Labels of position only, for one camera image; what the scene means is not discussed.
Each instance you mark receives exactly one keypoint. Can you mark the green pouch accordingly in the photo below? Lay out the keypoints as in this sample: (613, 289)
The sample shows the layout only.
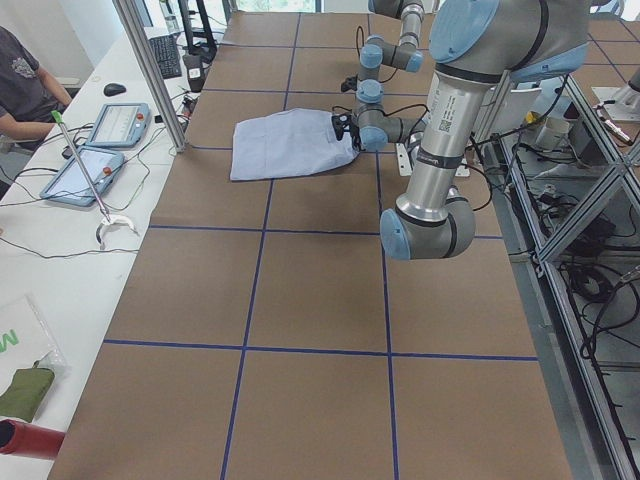
(26, 392)

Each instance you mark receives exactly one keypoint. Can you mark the seated person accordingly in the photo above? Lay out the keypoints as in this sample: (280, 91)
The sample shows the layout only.
(29, 93)

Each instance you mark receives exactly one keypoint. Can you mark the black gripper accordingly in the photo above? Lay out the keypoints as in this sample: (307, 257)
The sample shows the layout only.
(353, 135)

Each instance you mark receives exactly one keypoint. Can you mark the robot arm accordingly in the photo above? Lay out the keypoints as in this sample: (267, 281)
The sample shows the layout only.
(473, 43)
(405, 53)

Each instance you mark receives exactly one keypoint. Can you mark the long reacher grabber tool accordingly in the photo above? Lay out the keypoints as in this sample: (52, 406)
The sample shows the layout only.
(109, 219)

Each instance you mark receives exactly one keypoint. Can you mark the blue teach pendant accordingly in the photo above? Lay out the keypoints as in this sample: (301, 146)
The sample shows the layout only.
(69, 185)
(119, 125)

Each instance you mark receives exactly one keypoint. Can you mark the light blue striped shirt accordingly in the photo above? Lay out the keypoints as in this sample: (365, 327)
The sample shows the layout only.
(291, 143)

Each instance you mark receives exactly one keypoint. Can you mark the brown paper table cover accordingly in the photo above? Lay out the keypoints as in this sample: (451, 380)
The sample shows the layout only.
(263, 333)

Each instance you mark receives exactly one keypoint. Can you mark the blue teach pendant near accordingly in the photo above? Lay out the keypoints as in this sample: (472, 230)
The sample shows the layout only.
(69, 185)

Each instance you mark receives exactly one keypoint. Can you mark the grey aluminium frame post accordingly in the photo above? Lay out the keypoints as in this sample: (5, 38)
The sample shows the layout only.
(132, 23)

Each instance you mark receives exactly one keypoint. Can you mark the red cylinder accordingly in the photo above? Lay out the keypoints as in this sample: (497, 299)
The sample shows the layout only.
(32, 441)

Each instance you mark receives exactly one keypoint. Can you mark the blue teach pendant far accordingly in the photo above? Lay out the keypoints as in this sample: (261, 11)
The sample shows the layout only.
(119, 125)

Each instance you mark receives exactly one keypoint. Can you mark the black keyboard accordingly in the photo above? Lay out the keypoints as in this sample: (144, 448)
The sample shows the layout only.
(165, 52)

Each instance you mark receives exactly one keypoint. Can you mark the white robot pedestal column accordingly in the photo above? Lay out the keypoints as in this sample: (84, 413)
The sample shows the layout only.
(457, 109)

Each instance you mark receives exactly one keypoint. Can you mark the black computer mouse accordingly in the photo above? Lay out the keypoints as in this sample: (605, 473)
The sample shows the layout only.
(113, 89)

